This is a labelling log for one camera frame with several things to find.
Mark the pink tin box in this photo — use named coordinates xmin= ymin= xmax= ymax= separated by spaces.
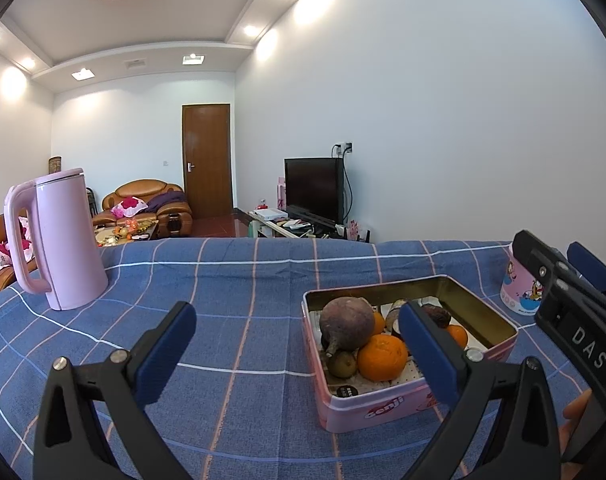
xmin=302 ymin=274 xmax=520 ymax=433

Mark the black television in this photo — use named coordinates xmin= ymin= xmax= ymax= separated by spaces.
xmin=284 ymin=157 xmax=345 ymax=226

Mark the brown leather armchair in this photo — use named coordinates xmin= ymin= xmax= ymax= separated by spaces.
xmin=92 ymin=179 xmax=194 ymax=238

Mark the wooden door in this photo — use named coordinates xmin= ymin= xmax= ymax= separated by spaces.
xmin=182 ymin=104 xmax=232 ymax=221

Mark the cluttered coffee table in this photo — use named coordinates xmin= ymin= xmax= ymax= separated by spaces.
xmin=94 ymin=220 xmax=159 ymax=247

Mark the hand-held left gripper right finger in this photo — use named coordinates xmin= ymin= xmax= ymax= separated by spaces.
xmin=398 ymin=300 xmax=564 ymax=480

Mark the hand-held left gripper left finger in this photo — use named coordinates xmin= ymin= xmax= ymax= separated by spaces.
xmin=33 ymin=301 xmax=198 ymax=480

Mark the dark purple sugarcane piece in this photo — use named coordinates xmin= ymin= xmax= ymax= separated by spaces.
xmin=420 ymin=305 xmax=452 ymax=330

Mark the blue plaid tablecloth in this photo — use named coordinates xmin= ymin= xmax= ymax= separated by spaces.
xmin=0 ymin=237 xmax=606 ymax=480

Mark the purple beet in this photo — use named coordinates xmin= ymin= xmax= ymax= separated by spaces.
xmin=319 ymin=296 xmax=376 ymax=358

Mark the television stand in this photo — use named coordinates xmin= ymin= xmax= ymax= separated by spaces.
xmin=248 ymin=210 xmax=371 ymax=243

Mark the pink electric kettle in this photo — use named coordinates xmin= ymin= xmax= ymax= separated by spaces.
xmin=3 ymin=167 xmax=109 ymax=312

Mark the brown kiwi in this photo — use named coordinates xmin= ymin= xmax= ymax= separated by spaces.
xmin=329 ymin=350 xmax=359 ymax=379

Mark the pink cartoon cup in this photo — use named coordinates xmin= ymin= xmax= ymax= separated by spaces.
xmin=499 ymin=242 xmax=546 ymax=317

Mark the person's right hand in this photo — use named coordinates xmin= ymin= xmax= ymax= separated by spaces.
xmin=558 ymin=388 xmax=594 ymax=462

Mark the pink floral cushion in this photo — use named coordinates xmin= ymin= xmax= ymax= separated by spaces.
xmin=110 ymin=196 xmax=148 ymax=218

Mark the black power cable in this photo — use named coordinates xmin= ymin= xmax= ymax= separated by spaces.
xmin=342 ymin=152 xmax=354 ymax=223

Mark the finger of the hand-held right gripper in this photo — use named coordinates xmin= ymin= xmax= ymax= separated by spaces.
xmin=512 ymin=230 xmax=591 ymax=318
xmin=568 ymin=241 xmax=606 ymax=295

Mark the purple blanket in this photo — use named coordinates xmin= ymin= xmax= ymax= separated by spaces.
xmin=144 ymin=187 xmax=185 ymax=212

